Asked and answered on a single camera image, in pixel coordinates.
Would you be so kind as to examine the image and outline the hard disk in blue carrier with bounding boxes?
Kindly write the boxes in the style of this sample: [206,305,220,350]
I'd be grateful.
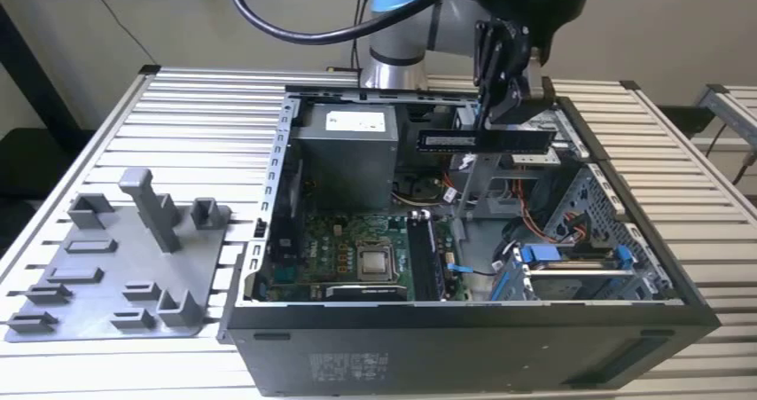
[494,242,638,302]

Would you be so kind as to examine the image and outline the black case fan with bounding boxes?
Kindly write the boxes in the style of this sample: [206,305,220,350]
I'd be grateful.
[393,171,449,206]

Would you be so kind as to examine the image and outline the black graphics card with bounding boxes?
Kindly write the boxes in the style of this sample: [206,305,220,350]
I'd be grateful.
[321,284,409,302]

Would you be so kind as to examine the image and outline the silver CPU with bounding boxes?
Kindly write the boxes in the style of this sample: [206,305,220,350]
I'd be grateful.
[358,248,393,275]

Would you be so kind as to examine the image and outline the perforated metal cage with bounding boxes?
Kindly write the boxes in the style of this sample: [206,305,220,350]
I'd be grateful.
[493,164,676,303]

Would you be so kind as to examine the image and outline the black box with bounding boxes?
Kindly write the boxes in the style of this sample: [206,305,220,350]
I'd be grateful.
[657,104,716,140]

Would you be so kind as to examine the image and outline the metal slat side table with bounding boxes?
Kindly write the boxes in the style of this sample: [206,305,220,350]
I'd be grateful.
[689,82,757,153]

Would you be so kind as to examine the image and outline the grey parts rack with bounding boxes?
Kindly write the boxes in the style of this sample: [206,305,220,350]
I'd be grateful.
[0,168,246,346]

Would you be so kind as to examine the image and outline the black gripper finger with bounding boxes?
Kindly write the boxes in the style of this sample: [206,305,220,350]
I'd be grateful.
[489,76,557,125]
[474,20,530,129]

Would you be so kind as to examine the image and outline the grey metal drive cage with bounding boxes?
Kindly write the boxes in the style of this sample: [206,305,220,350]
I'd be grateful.
[448,100,584,218]

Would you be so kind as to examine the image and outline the black PC case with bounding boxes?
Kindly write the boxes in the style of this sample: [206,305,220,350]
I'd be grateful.
[216,83,722,396]

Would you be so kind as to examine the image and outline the grey power supply unit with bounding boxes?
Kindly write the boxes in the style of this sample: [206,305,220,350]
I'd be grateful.
[292,102,401,211]

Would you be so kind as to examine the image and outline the black slanted post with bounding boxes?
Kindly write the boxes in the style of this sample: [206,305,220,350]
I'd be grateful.
[0,3,78,135]

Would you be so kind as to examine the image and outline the black RAM stick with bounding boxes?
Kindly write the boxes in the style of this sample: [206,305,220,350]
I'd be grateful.
[405,210,446,302]
[416,128,556,155]

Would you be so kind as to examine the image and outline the CPU socket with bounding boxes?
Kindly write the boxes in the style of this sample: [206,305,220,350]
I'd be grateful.
[352,239,400,283]

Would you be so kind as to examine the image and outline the green motherboard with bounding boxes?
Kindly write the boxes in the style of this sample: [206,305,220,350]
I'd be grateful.
[258,211,474,303]

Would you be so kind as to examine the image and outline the orange wires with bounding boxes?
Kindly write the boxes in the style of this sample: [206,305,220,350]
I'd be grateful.
[512,180,590,244]

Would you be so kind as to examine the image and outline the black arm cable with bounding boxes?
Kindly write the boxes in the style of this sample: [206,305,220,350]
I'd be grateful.
[222,0,474,45]

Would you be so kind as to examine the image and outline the thin wall wire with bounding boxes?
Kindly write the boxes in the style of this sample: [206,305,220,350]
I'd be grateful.
[78,0,160,67]

